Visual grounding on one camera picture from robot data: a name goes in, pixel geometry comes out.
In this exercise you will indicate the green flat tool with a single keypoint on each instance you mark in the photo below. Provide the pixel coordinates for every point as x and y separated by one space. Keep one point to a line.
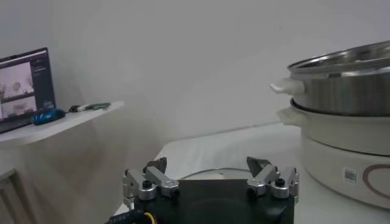
100 106

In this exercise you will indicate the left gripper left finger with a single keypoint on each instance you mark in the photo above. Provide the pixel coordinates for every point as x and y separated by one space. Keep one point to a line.
158 179

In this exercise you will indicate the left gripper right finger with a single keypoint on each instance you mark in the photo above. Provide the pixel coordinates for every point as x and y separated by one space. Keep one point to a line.
265 179

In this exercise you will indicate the white side table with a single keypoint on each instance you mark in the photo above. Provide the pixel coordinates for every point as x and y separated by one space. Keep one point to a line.
61 123

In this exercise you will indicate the round glass pot lid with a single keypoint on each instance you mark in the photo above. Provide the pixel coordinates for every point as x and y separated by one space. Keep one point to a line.
213 175

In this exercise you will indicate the small black device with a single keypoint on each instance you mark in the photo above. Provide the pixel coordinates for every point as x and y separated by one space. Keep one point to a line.
73 108

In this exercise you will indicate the laptop screen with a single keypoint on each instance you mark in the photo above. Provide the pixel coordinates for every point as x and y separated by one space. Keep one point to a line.
24 88

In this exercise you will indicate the stainless steel steamer basket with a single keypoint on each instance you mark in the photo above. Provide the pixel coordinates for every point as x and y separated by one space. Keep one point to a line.
341 91

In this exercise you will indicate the blue computer mouse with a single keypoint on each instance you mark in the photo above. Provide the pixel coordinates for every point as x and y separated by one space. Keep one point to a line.
47 117

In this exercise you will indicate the white electric cooker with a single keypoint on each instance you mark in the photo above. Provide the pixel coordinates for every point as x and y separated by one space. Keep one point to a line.
335 137

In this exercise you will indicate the small white adapter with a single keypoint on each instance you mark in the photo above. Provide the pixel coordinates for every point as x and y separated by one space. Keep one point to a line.
84 107

